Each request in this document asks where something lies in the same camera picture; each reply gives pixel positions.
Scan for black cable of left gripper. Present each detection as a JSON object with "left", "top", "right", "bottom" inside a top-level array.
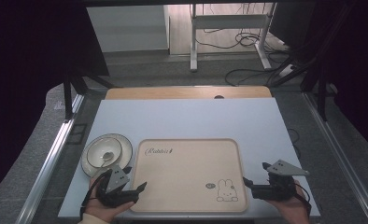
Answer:
[{"left": 79, "top": 170, "right": 113, "bottom": 220}]

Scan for beige tray with rabbit print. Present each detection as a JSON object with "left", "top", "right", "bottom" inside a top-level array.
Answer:
[{"left": 129, "top": 138, "right": 249, "bottom": 214}]

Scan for white table cover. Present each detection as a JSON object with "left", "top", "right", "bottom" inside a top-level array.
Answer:
[{"left": 57, "top": 97, "right": 322, "bottom": 219}]

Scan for black floor cables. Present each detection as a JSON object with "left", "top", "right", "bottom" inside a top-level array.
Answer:
[{"left": 193, "top": 3, "right": 302, "bottom": 88}]

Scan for aluminium floor rail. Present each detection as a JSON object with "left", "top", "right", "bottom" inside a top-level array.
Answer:
[
  {"left": 301, "top": 91, "right": 368, "bottom": 224},
  {"left": 14, "top": 92, "right": 86, "bottom": 224}
]

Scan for white plate with dark rim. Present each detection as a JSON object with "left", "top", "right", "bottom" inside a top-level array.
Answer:
[{"left": 80, "top": 133, "right": 134, "bottom": 178}]

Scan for white cabinet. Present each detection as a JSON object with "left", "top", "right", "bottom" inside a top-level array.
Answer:
[{"left": 86, "top": 4, "right": 171, "bottom": 53}]

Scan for white power strip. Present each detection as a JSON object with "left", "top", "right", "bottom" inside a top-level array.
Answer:
[{"left": 277, "top": 63, "right": 296, "bottom": 78}]

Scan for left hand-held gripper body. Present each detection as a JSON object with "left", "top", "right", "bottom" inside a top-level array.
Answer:
[{"left": 94, "top": 164, "right": 140, "bottom": 209}]

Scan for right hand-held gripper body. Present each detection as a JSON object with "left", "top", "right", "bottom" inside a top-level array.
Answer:
[{"left": 251, "top": 159, "right": 311, "bottom": 202}]

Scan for wooden table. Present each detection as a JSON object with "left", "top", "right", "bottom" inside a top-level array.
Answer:
[{"left": 105, "top": 86, "right": 274, "bottom": 101}]

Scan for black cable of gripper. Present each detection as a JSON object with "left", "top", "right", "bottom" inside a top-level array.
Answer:
[
  {"left": 79, "top": 170, "right": 113, "bottom": 220},
  {"left": 292, "top": 181, "right": 313, "bottom": 217}
]

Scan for black metal stand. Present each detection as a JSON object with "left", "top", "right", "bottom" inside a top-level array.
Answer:
[
  {"left": 267, "top": 3, "right": 358, "bottom": 122},
  {"left": 62, "top": 66, "right": 118, "bottom": 122}
]

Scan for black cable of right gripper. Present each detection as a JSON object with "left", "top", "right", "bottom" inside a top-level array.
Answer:
[{"left": 292, "top": 181, "right": 313, "bottom": 217}]

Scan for white spoon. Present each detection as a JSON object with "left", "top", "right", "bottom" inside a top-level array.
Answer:
[{"left": 99, "top": 151, "right": 115, "bottom": 169}]

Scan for person's left hand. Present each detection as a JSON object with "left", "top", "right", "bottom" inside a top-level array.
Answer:
[{"left": 84, "top": 176, "right": 136, "bottom": 224}]

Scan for person's right hand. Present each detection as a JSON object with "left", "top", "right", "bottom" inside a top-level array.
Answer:
[{"left": 265, "top": 179, "right": 311, "bottom": 224}]

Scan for white metal desk frame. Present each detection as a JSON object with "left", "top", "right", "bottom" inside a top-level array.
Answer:
[{"left": 189, "top": 3, "right": 277, "bottom": 73}]

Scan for white bowl with dark rim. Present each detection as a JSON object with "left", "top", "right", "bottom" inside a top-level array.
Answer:
[{"left": 86, "top": 136, "right": 124, "bottom": 169}]

